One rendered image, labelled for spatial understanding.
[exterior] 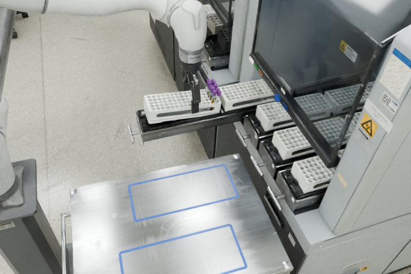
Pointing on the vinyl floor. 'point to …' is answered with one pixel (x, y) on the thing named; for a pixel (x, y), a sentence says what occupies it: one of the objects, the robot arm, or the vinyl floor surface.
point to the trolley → (174, 224)
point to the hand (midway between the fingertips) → (191, 99)
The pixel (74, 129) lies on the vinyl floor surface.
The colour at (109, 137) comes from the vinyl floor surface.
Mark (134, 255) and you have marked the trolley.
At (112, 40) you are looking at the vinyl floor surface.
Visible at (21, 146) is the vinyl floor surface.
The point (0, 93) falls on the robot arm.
